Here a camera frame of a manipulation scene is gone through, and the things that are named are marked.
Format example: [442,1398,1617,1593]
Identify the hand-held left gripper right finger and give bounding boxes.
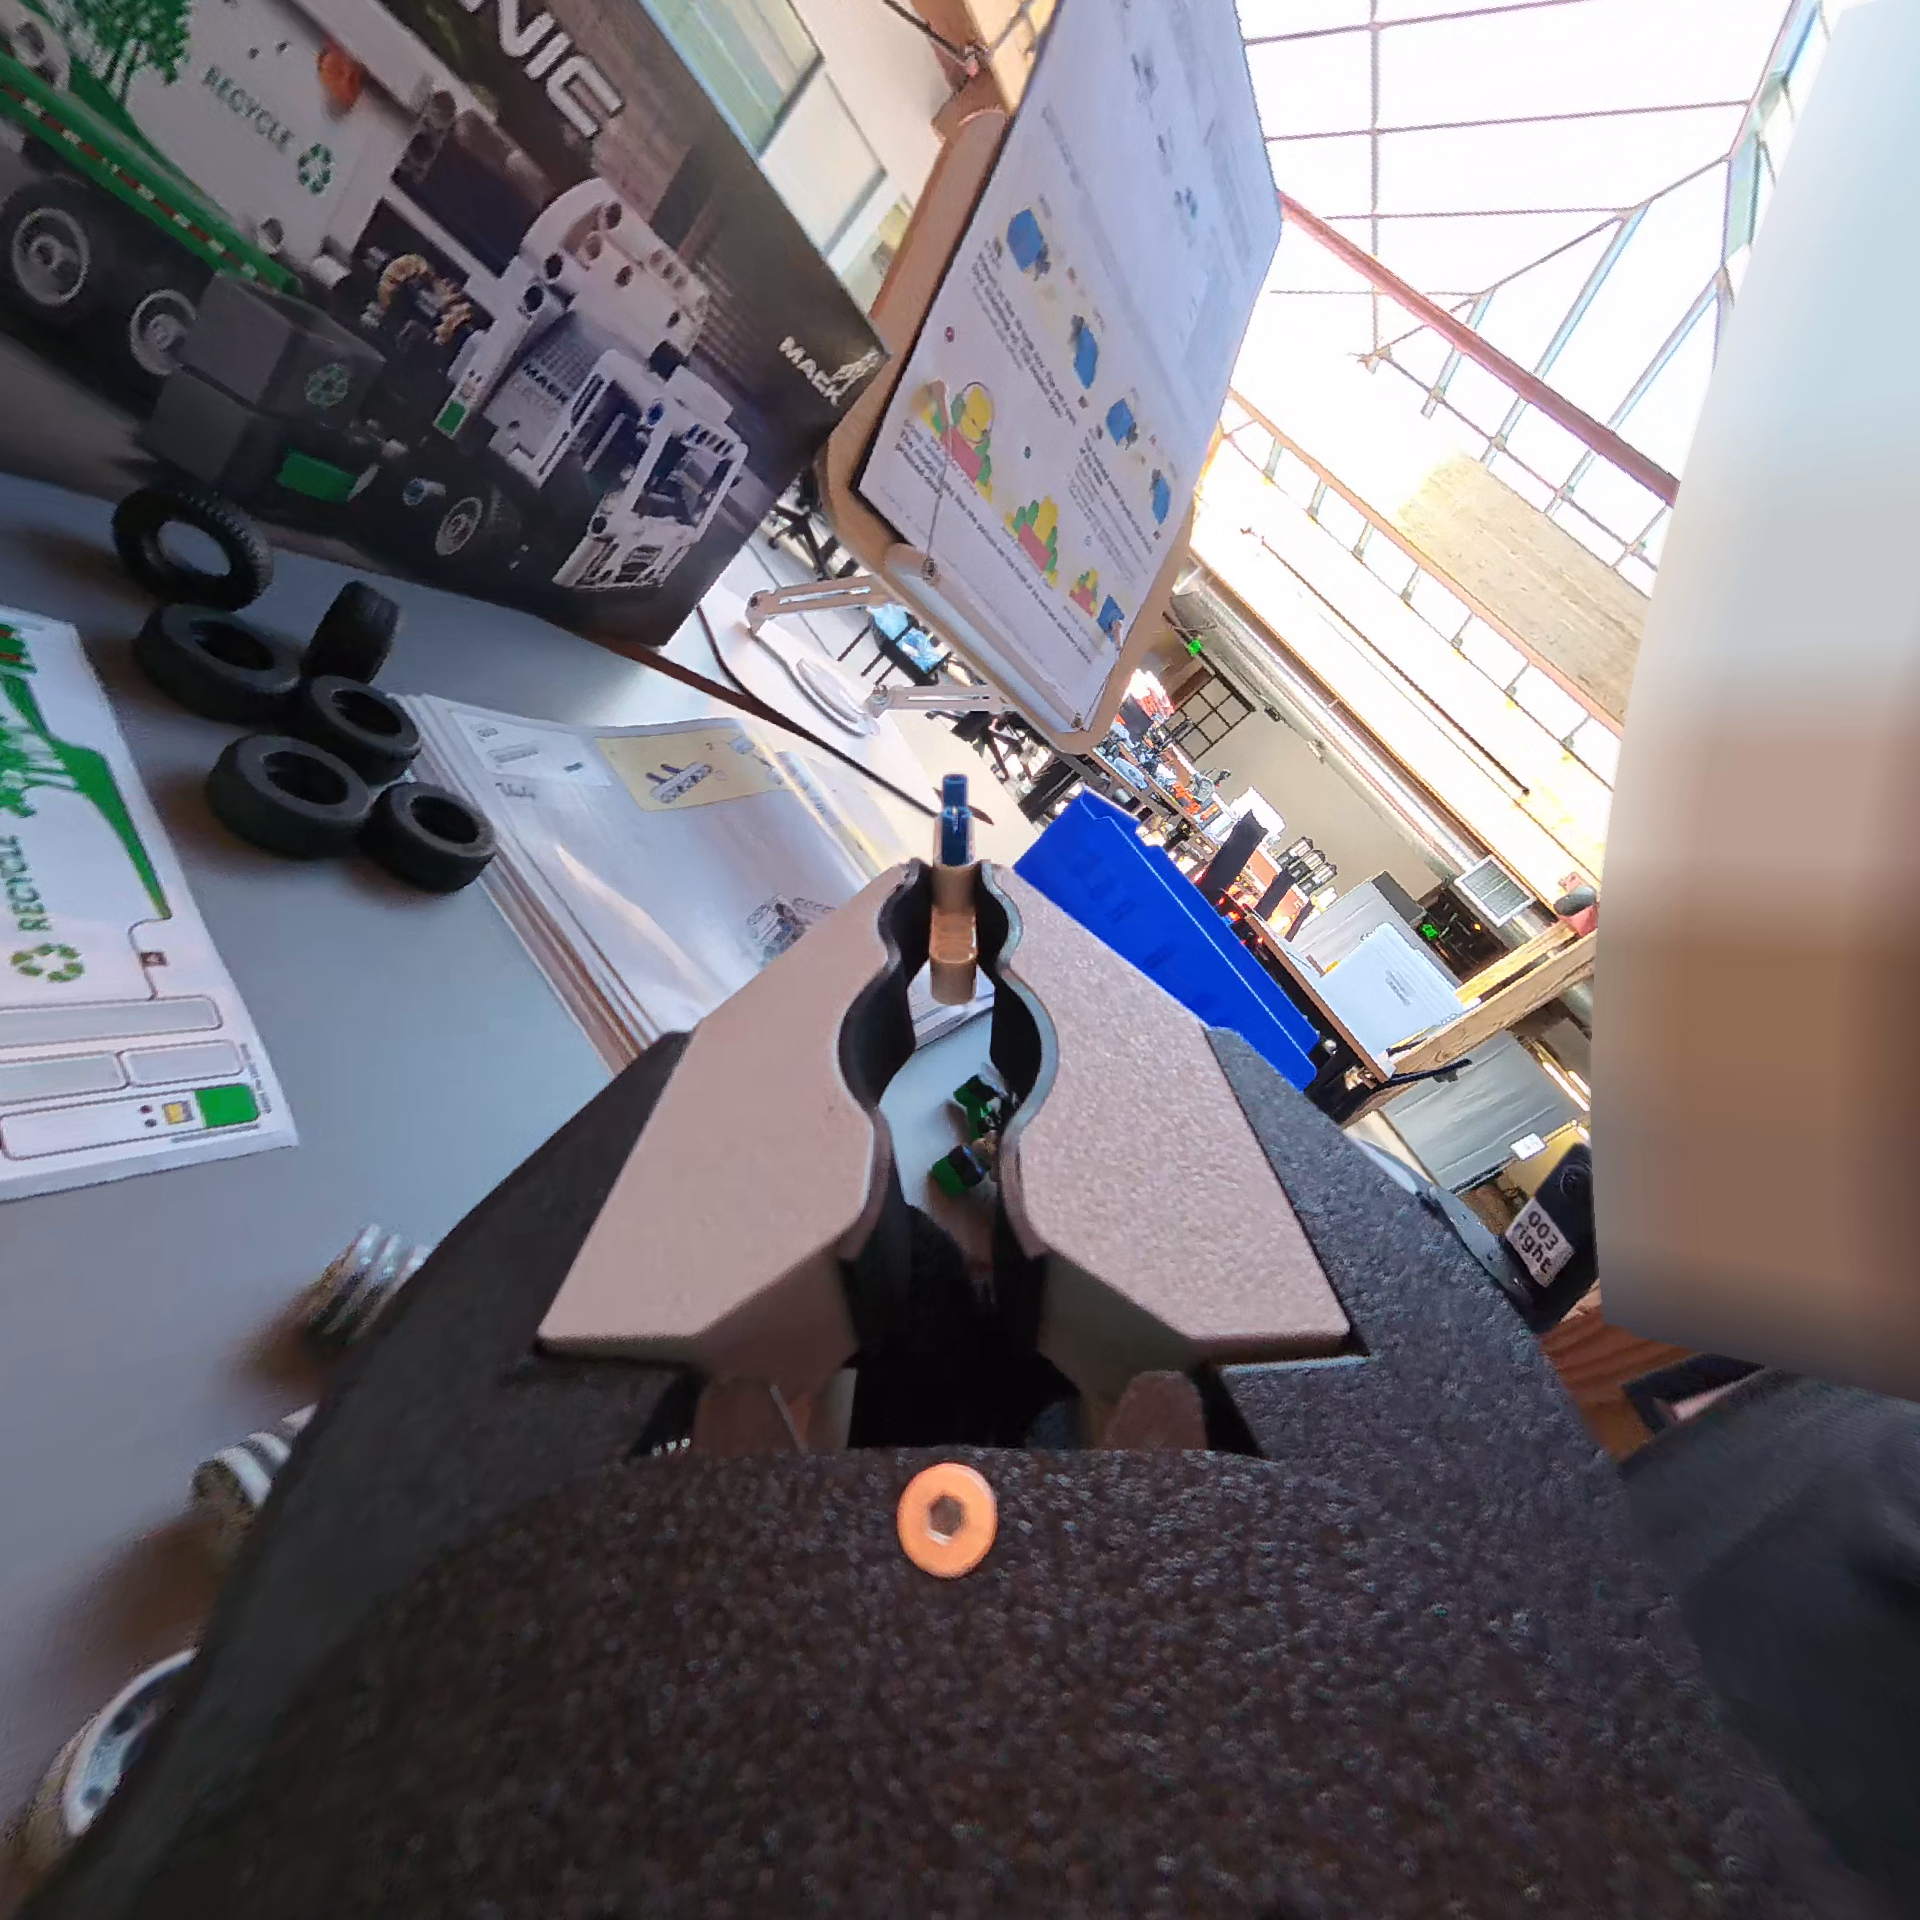
[971,865,1355,1454]

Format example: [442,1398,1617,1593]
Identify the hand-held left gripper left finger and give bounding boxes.
[538,861,921,1454]

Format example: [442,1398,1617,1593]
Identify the blue and tan pin piece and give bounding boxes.
[928,774,981,1004]

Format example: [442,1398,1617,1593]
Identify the small green Lego pieces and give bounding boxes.
[928,1071,1024,1203]

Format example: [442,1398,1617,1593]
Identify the lego instruction booklet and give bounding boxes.
[400,693,1000,1074]

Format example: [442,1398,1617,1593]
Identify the grey lego wheel rim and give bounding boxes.
[299,1223,430,1345]
[187,1425,318,1548]
[24,1647,201,1844]

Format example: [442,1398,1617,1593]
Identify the lego set cardboard box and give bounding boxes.
[0,0,890,647]

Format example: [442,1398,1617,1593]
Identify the grey panel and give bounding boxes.
[1380,1036,1593,1193]

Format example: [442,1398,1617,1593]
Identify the wooden workbench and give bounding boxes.
[1388,922,1601,1082]

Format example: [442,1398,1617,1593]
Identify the blue plastic bin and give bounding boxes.
[1014,791,1321,1095]

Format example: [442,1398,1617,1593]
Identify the person's black shirt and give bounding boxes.
[1617,1358,1920,1920]

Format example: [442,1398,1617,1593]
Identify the pile of black rubber tyres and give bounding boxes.
[113,483,501,897]

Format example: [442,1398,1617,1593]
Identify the green and white sticker sheet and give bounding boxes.
[0,607,299,1205]

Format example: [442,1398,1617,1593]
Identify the instruction display board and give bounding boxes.
[858,0,1286,724]

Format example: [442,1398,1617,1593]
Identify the wooden board stand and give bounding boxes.
[822,108,1193,757]

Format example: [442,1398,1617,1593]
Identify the thin dark cable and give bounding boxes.
[592,630,976,827]

